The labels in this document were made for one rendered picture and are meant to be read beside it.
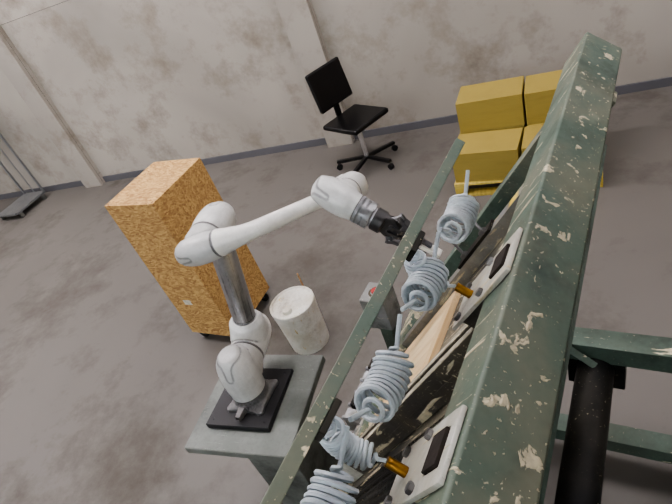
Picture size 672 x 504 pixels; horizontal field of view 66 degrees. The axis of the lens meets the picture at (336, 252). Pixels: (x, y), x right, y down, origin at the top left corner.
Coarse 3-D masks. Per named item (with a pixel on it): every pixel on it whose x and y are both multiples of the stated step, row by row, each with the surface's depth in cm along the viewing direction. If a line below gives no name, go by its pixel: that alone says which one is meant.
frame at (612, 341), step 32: (608, 352) 188; (640, 352) 182; (576, 384) 190; (608, 384) 186; (576, 416) 179; (608, 416) 179; (576, 448) 170; (608, 448) 226; (640, 448) 217; (576, 480) 163
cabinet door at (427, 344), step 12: (456, 300) 161; (444, 312) 163; (432, 324) 173; (444, 324) 155; (420, 336) 184; (432, 336) 162; (444, 336) 152; (408, 348) 196; (420, 348) 172; (432, 348) 150; (408, 360) 183; (420, 360) 160
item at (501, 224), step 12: (516, 192) 141; (516, 204) 138; (504, 216) 142; (492, 228) 147; (504, 228) 145; (492, 240) 150; (480, 252) 155; (468, 264) 160; (480, 264) 158; (456, 276) 166; (468, 276) 164; (444, 300) 176; (432, 312) 183; (420, 324) 191; (408, 336) 199
